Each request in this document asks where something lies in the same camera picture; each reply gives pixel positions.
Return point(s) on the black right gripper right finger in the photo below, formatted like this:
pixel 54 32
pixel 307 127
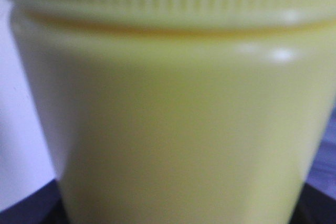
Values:
pixel 314 206

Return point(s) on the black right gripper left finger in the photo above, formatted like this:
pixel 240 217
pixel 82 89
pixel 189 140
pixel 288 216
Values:
pixel 43 206

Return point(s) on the yellow squeeze bottle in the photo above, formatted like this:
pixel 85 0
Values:
pixel 179 111

